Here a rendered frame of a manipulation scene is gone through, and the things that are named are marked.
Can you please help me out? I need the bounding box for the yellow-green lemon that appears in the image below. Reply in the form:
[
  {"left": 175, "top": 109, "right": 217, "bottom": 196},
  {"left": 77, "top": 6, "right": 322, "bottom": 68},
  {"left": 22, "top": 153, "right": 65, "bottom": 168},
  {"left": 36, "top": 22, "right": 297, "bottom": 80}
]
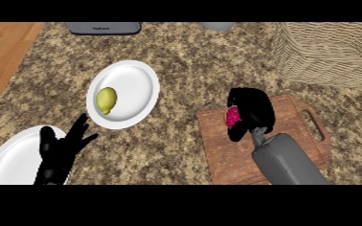
[{"left": 96, "top": 86, "right": 118, "bottom": 116}]

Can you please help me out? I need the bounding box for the pale grey round object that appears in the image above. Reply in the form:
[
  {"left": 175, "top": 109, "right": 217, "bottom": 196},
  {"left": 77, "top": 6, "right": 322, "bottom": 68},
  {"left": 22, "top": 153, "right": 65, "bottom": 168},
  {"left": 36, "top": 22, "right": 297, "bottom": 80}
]
[{"left": 200, "top": 21, "right": 238, "bottom": 33}]

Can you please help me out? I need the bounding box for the dark grey flat appliance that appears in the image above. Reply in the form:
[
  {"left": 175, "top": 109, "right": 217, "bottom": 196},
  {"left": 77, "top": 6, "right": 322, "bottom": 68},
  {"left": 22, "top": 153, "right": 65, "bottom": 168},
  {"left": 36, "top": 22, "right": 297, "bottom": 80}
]
[{"left": 64, "top": 21, "right": 144, "bottom": 35}]

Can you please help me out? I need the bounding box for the beige wicker basket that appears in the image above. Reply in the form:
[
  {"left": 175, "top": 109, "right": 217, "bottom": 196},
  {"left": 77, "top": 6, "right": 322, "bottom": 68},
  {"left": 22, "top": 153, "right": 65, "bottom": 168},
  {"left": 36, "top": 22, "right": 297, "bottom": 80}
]
[{"left": 272, "top": 21, "right": 362, "bottom": 89}]

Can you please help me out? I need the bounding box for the white oval plate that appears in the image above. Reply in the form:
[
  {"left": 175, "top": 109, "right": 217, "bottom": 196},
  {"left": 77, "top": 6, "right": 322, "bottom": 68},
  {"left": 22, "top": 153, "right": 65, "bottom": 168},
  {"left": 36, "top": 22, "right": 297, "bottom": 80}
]
[{"left": 84, "top": 59, "right": 161, "bottom": 130}]

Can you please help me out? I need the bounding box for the pink cupcake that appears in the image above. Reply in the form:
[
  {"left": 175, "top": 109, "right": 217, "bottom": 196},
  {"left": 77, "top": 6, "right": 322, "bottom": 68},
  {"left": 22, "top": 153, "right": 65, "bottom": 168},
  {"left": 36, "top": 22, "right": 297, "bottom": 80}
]
[{"left": 225, "top": 105, "right": 244, "bottom": 129}]

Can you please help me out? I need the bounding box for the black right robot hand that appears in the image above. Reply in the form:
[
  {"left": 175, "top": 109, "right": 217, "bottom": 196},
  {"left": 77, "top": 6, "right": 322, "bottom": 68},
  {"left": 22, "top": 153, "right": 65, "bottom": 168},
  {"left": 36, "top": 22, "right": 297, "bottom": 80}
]
[{"left": 226, "top": 87, "right": 276, "bottom": 143}]

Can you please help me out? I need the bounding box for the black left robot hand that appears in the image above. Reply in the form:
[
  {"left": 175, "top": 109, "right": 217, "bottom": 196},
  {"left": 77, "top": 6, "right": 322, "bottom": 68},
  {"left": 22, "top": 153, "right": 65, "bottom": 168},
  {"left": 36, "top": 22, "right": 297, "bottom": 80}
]
[{"left": 33, "top": 113, "right": 101, "bottom": 186}]

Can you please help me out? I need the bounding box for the brown wooden cutting board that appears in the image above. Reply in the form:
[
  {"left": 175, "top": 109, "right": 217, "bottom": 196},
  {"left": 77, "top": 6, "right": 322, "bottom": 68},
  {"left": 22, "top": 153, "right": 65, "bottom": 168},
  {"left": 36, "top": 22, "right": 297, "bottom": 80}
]
[{"left": 195, "top": 93, "right": 333, "bottom": 186}]

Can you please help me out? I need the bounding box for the white round plate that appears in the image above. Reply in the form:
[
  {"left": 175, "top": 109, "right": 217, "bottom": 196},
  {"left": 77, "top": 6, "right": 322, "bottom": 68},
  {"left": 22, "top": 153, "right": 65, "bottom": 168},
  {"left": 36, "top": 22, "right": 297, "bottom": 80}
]
[{"left": 0, "top": 124, "right": 71, "bottom": 186}]

